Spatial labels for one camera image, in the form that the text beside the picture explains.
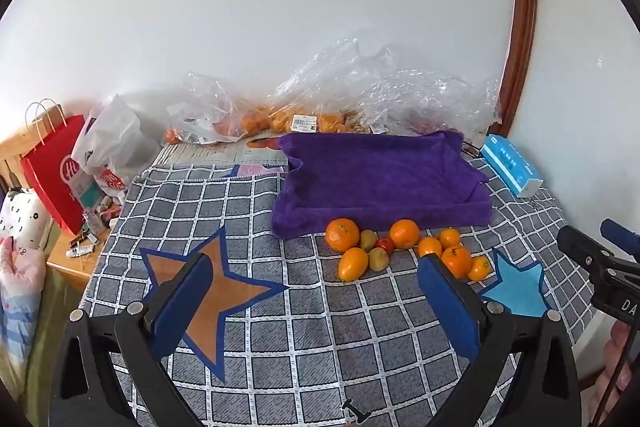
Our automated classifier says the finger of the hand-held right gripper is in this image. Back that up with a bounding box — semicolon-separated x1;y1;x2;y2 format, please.
601;219;640;260
556;225;616;280

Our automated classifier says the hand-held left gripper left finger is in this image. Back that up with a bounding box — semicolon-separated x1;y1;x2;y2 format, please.
52;252;216;427

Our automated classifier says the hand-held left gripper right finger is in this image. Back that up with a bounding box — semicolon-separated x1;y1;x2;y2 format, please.
417;252;583;427

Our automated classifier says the mandarin orange with stem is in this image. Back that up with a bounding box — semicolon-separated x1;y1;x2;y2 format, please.
441;245;473;279

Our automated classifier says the purple towel lined tray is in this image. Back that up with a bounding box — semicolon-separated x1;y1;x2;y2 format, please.
271;129;493;240

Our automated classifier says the person's right hand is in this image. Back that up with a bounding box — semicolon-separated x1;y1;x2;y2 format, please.
592;322;638;413

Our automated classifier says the wooden nightstand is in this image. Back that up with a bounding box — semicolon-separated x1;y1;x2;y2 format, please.
47;227;113;293

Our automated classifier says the blue tissue pack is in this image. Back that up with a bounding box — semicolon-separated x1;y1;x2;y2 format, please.
480;133;545;198

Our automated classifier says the cluster of small bottles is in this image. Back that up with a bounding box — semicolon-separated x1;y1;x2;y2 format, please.
82;194;123;238

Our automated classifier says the grey checkered blanket with stars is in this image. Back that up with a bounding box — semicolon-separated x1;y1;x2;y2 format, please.
80;157;596;427

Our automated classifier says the printed cardboard box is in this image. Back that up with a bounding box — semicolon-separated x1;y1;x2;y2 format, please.
160;134;290;168

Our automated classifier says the pink striped bedding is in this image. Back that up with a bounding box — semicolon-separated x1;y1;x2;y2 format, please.
0;237;46;383

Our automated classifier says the white plastic bag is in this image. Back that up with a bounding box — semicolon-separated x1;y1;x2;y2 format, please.
71;94;161;208

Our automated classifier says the red paper bag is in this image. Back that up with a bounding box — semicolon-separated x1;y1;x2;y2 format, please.
20;98;101;235

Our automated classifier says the white spotted pillow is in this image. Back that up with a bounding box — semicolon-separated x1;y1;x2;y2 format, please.
0;187;51;248

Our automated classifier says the clear plastic bag of mandarins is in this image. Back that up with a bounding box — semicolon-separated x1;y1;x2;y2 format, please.
165;73;251;146

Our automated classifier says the wooden headboard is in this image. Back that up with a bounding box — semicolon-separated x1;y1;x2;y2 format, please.
0;104;56;188

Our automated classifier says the clear plastic bag of kumquats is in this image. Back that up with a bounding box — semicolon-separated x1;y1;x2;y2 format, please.
245;34;401;138

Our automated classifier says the brown wooden door frame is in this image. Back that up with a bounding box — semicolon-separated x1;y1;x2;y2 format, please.
495;0;538;132

